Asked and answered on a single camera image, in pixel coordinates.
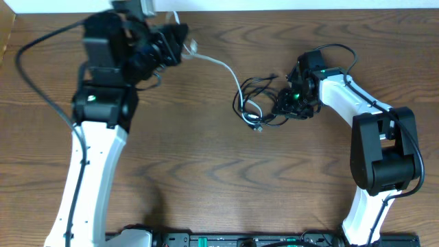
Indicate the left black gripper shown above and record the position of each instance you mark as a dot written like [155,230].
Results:
[162,38]

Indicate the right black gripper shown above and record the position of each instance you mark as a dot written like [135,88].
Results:
[284,107]

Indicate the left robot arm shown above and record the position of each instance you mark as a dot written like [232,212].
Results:
[122,51]

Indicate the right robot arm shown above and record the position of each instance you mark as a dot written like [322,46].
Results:
[385,159]

